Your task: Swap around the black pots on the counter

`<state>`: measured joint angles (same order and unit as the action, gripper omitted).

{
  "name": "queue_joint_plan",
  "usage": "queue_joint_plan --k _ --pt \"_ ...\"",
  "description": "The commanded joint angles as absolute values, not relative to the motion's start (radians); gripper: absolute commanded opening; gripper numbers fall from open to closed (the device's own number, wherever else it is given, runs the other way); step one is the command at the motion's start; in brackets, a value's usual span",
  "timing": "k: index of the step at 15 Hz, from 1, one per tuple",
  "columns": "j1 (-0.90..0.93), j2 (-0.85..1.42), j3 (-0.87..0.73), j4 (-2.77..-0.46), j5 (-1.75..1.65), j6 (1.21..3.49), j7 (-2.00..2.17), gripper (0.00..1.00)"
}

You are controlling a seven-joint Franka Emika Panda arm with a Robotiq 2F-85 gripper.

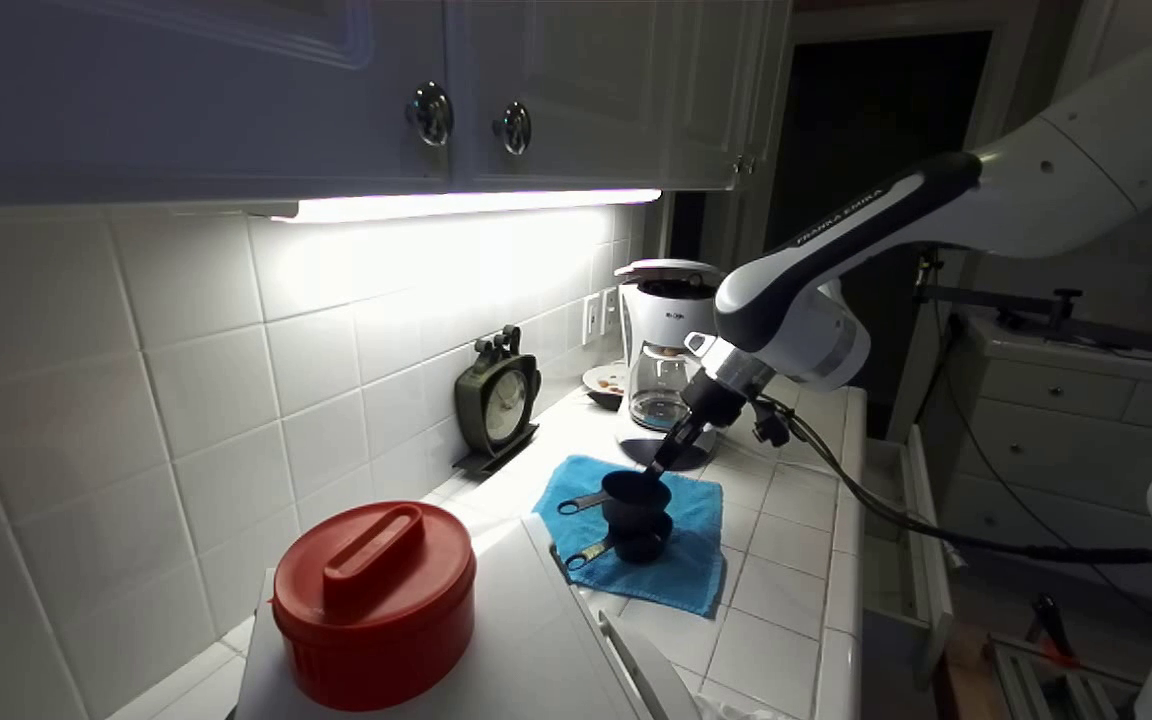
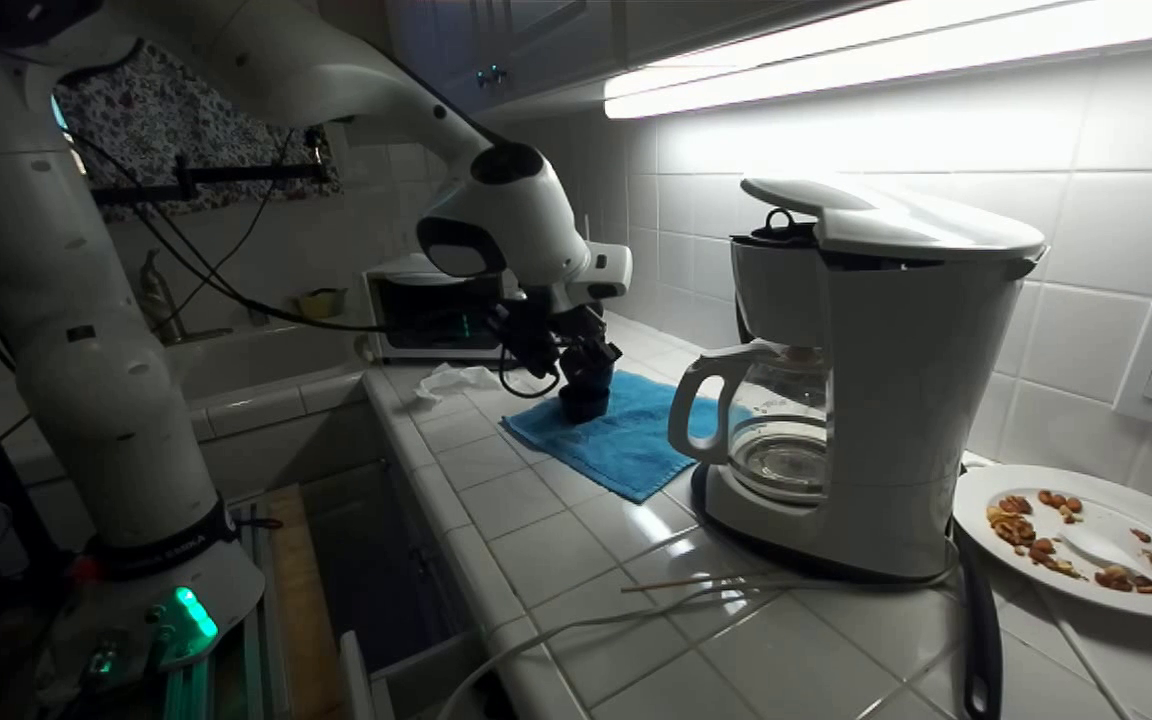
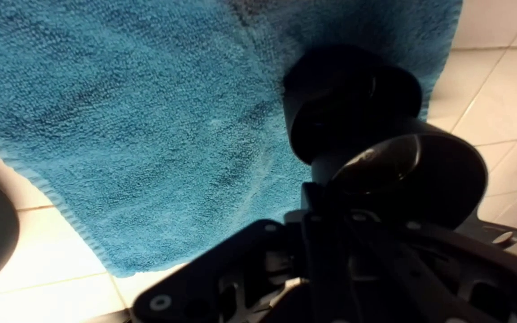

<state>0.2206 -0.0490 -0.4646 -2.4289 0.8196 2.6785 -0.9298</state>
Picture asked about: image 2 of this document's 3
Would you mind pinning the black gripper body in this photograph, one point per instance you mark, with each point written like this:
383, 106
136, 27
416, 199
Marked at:
575, 322

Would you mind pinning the blue terry towel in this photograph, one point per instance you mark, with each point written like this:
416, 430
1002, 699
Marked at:
629, 445

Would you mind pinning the under-cabinet light strip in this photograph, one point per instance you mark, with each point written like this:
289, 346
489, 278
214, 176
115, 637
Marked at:
896, 53

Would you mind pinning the white plate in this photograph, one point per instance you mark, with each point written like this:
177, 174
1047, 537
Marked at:
1108, 534

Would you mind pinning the white spoon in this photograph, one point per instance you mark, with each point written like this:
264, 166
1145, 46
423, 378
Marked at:
1117, 552

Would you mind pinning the brown food scraps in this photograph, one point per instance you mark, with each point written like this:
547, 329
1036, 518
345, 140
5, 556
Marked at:
1017, 523

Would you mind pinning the white upper wall cabinet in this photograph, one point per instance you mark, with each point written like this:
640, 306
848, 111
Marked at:
536, 41

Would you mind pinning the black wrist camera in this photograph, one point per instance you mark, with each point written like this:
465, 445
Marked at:
524, 343

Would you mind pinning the white drip coffee maker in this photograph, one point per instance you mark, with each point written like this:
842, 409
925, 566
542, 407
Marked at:
896, 386

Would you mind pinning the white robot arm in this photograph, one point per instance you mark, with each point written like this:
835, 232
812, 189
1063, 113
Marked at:
58, 266

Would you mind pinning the black clamp bar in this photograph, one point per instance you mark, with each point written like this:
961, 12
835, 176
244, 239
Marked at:
230, 174

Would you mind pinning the crumpled white paper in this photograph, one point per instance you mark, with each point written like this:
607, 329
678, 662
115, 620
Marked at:
448, 386

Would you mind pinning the yellow sponge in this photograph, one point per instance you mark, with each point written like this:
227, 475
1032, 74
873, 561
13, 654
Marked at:
319, 306

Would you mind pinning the patterned curtain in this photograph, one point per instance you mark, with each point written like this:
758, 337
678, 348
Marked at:
177, 113

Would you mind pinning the red lidded white container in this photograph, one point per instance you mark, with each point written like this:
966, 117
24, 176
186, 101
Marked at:
430, 312

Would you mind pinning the white sink basin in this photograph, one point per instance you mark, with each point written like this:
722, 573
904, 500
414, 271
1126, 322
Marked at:
258, 362

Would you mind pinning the robot mounting base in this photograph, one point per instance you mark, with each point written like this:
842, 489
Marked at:
136, 624

